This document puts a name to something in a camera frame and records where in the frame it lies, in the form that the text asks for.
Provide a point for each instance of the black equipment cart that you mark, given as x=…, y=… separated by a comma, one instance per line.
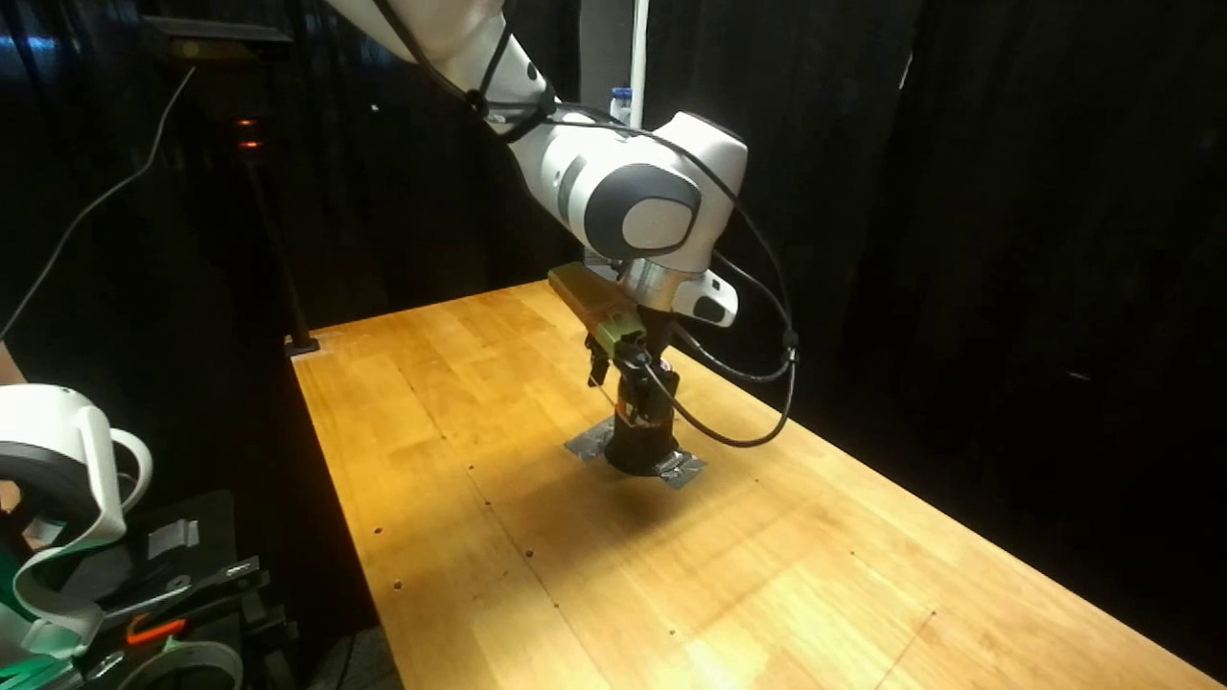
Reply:
x=204, y=560

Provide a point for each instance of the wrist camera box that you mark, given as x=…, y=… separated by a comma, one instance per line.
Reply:
x=596, y=297

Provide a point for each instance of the white rounded device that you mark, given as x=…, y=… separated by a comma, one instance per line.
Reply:
x=71, y=445

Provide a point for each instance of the black curtain with tag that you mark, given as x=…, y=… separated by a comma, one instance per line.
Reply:
x=998, y=232

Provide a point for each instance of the clear plastic bottle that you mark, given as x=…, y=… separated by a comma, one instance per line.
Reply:
x=621, y=104

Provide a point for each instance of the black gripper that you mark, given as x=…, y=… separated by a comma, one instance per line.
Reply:
x=644, y=341

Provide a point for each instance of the black camera tripod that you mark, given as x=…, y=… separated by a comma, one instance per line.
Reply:
x=284, y=273

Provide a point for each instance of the white vertical pole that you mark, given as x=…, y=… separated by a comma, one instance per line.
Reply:
x=636, y=58

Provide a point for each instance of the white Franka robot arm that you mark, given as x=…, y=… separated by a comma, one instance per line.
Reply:
x=637, y=191

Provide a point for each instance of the greenish tape roll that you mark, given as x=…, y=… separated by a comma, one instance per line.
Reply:
x=192, y=656

